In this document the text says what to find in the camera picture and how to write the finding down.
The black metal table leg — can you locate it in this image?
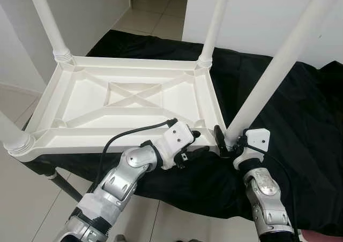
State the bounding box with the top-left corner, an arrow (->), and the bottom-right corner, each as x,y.
46,170 -> 84,202

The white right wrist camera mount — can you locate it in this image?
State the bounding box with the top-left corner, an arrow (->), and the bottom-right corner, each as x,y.
233,128 -> 270,170

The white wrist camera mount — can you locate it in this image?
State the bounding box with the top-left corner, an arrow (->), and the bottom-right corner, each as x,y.
233,128 -> 270,170
158,120 -> 196,170

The white plastic table top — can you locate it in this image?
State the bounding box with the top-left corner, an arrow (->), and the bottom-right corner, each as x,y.
8,55 -> 228,162

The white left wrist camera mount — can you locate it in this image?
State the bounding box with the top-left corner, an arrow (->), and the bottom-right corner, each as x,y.
158,120 -> 196,170

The pink cushion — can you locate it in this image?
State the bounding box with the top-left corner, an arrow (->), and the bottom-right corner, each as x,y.
297,229 -> 343,242

